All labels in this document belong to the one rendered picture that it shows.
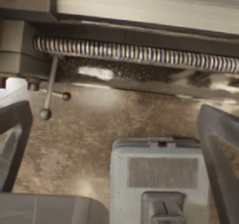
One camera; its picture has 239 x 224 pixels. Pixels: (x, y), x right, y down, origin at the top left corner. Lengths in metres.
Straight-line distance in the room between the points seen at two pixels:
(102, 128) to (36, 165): 0.48
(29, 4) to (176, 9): 0.31
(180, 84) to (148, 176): 0.49
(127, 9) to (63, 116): 0.97
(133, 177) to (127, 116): 0.38
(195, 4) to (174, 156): 0.79
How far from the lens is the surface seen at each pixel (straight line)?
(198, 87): 0.98
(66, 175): 1.47
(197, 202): 1.28
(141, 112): 1.34
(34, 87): 0.78
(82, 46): 0.61
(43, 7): 0.50
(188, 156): 1.17
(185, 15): 0.53
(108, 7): 0.52
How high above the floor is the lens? 1.32
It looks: 86 degrees down
